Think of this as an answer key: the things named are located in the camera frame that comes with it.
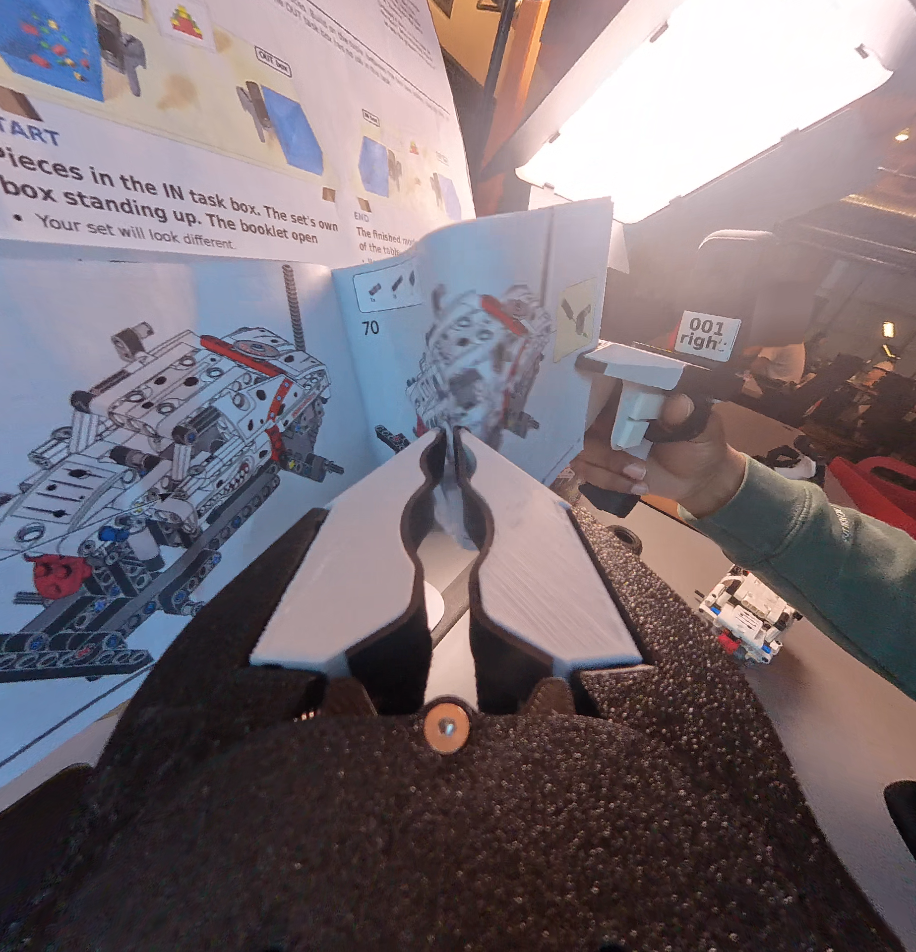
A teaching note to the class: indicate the white and black device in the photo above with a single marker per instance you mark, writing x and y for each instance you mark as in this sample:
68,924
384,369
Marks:
792,461

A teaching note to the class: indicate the printed task sheet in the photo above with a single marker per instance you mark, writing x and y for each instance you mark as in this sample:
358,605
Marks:
205,186

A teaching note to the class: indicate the black quilted pad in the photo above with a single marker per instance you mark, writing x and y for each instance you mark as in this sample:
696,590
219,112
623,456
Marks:
911,825

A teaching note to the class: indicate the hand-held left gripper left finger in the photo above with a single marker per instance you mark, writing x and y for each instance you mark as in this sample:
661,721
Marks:
339,580

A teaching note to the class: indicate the white lego truck model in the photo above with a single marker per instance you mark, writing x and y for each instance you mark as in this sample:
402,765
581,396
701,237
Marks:
748,610

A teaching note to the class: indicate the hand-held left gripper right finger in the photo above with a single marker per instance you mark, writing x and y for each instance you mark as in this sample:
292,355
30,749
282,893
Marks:
554,587

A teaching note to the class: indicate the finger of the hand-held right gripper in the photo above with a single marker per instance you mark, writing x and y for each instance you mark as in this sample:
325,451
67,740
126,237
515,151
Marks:
629,368

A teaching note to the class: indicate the bright white panel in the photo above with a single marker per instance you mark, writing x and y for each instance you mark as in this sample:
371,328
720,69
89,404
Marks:
688,111

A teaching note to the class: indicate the black office chair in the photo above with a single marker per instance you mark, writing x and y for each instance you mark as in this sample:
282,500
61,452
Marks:
733,253

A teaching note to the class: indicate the red plastic chair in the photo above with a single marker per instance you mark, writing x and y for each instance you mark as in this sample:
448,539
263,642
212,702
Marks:
882,498

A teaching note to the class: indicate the lego instruction booklet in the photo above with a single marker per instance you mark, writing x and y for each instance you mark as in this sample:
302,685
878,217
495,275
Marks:
205,335

